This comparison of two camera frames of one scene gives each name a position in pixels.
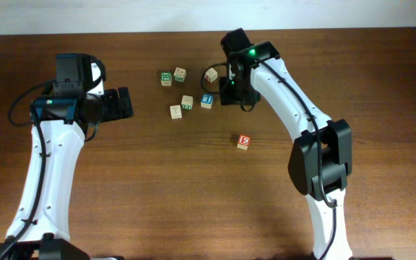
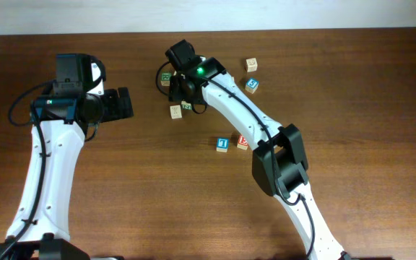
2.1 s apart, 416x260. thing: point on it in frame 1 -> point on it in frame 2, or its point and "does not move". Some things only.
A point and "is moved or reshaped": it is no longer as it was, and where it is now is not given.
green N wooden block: [187, 102] does not move
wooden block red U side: [176, 112] does not move
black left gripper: [115, 111] does not move
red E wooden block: [243, 141] does not move
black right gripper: [226, 100] -> [174, 90]
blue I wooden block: [206, 100] is moved or reshaped
